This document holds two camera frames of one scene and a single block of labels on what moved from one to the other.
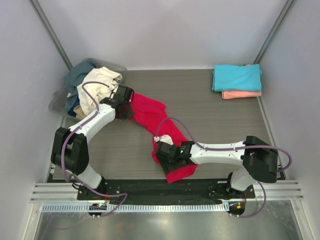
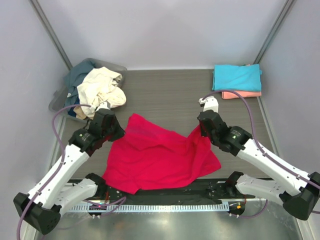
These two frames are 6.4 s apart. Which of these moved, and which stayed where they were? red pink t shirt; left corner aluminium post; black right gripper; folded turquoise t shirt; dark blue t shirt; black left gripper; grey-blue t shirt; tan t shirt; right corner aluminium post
Moved: red pink t shirt; black left gripper; black right gripper
Stayed: tan t shirt; folded turquoise t shirt; left corner aluminium post; grey-blue t shirt; right corner aluminium post; dark blue t shirt
